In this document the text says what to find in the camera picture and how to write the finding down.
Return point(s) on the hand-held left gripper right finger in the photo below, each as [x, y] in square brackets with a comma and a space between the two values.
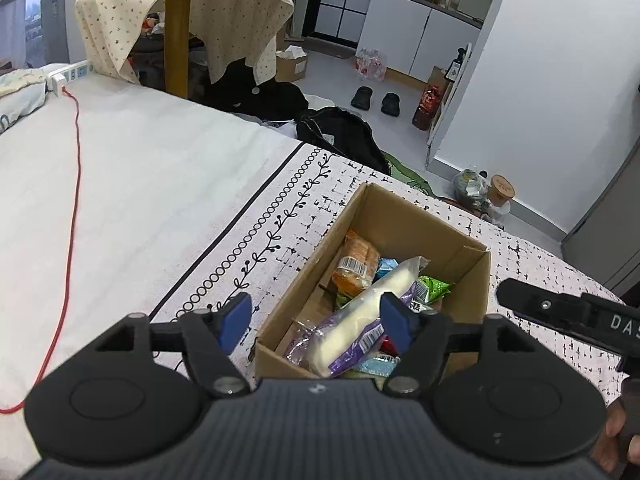
[397, 322]

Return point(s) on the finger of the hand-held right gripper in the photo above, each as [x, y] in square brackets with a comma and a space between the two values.
[540, 302]

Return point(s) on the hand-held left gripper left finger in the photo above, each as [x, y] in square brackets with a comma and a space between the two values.
[235, 322]

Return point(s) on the red snack packet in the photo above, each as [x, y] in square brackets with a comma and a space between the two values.
[387, 345]

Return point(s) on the blue snack packet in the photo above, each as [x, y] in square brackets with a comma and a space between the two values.
[372, 364]
[386, 269]

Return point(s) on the lime green snack packet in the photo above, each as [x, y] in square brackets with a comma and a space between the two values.
[432, 287]

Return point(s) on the purple bread packet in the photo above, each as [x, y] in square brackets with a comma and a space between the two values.
[345, 325]

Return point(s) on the orange cracker packet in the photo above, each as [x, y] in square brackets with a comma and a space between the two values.
[357, 260]

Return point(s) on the brown cardboard box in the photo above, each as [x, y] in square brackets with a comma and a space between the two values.
[410, 220]

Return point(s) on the person's right hand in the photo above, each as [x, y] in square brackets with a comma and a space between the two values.
[610, 440]

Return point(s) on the grey wardrobe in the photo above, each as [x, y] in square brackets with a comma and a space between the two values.
[605, 230]

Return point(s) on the brown lidded jar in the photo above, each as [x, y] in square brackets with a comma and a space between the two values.
[501, 191]

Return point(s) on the clear plastic bag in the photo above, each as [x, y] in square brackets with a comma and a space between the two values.
[469, 187]

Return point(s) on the green floor mat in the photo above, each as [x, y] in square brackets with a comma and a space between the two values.
[407, 172]

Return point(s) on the white bed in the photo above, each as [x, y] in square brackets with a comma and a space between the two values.
[150, 160]

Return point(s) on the black bag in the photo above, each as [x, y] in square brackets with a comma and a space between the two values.
[340, 135]

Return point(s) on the white narrow shelf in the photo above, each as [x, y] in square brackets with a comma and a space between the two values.
[445, 110]

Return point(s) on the dark red bottle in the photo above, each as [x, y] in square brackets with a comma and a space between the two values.
[426, 107]

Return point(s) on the black slipper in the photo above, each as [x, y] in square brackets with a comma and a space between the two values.
[391, 104]
[362, 98]

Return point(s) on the black clothing pile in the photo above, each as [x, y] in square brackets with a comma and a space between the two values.
[250, 90]

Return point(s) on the black spray bottle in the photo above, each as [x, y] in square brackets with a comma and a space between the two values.
[455, 66]

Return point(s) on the pink pack of water bottles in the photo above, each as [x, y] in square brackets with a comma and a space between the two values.
[370, 65]

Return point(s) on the small open floor carton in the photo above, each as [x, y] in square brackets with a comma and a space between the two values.
[291, 66]

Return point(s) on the white kitchen cabinet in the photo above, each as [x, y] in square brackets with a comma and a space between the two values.
[400, 35]

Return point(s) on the yellow side table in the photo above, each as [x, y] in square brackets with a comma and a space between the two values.
[177, 40]

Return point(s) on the white power strip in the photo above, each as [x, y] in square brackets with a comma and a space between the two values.
[70, 74]

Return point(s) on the dotted cream tablecloth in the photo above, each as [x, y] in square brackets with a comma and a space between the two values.
[225, 15]

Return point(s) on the patterned pillow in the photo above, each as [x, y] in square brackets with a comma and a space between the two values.
[20, 97]

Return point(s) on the black framed glass door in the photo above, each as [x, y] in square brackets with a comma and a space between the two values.
[340, 0]

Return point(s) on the window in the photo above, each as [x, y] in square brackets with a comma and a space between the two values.
[30, 15]

